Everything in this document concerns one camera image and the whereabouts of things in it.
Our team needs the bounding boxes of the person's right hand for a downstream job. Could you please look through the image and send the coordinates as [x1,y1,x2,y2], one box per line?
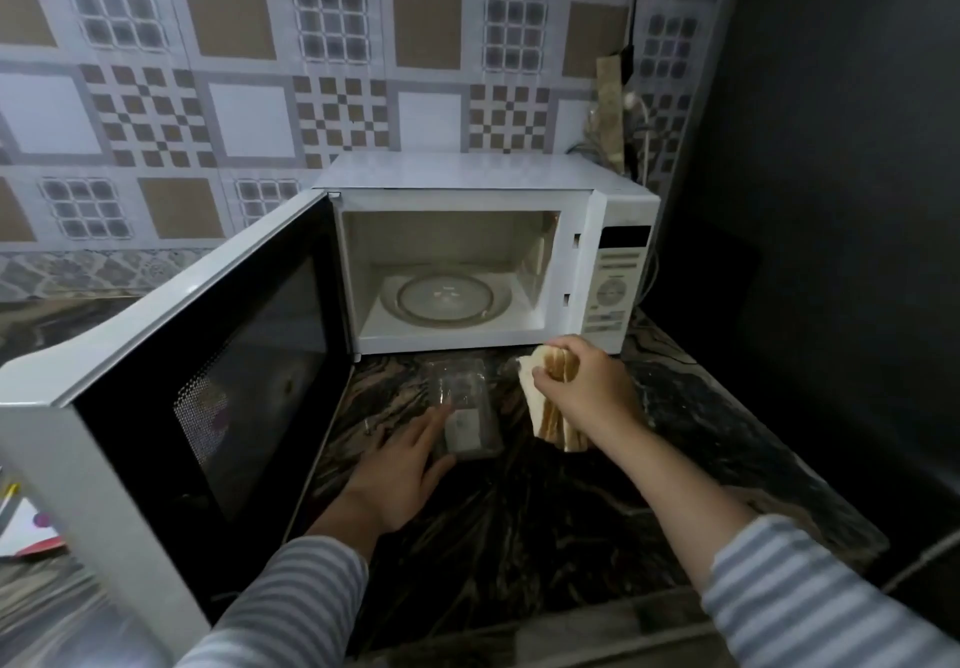
[536,335,648,453]

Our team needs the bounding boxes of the person's left hand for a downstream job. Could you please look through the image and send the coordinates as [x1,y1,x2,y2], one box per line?
[341,402,459,535]

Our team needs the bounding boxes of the stack of bread slices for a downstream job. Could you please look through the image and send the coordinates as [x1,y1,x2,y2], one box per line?
[516,345,594,455]

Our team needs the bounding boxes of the clear plastic container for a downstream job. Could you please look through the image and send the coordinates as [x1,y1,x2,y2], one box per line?
[426,358,505,463]

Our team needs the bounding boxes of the person's left forearm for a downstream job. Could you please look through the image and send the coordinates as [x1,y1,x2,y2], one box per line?
[176,493,385,668]

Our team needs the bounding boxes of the person's right forearm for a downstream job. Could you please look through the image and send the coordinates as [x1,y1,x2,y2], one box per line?
[600,420,960,668]

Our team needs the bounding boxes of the glass microwave turntable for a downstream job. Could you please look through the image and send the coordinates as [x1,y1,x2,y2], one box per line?
[380,273,514,330]

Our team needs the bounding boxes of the white microwave oven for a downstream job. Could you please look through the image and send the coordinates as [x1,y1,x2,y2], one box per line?
[311,150,663,358]

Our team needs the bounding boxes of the white microwave door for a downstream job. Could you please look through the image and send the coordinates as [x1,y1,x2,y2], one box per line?
[0,189,357,660]

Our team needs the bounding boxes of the brown paper bag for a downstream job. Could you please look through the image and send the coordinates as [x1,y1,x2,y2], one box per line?
[588,48,637,175]

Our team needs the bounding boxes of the white paper sheets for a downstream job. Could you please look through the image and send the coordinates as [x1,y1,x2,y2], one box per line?
[0,465,67,561]

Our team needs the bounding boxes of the white cable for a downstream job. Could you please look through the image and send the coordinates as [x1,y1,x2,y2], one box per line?
[626,90,661,192]

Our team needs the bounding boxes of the black cable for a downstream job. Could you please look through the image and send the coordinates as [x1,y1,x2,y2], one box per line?
[624,0,646,80]

